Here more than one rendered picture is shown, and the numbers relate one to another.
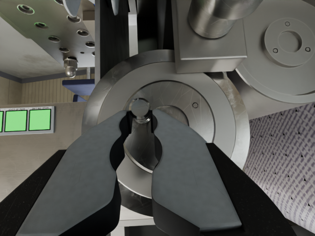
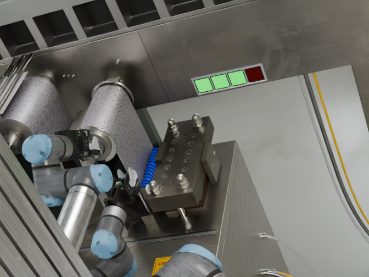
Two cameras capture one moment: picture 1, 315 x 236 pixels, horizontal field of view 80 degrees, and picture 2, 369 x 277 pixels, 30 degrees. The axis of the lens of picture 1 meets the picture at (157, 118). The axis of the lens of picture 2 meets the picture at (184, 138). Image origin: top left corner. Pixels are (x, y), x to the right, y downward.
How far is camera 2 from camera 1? 2.05 m
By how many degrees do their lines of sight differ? 33
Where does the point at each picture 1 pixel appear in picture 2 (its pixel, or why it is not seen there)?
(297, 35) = not seen: hidden behind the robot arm
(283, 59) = not seen: hidden behind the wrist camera
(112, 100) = (108, 150)
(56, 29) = (183, 150)
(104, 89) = (113, 151)
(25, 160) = (204, 57)
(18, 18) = (195, 155)
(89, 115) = (114, 145)
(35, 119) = (206, 84)
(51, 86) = not seen: outside the picture
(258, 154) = (57, 111)
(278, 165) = (50, 118)
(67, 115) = (186, 89)
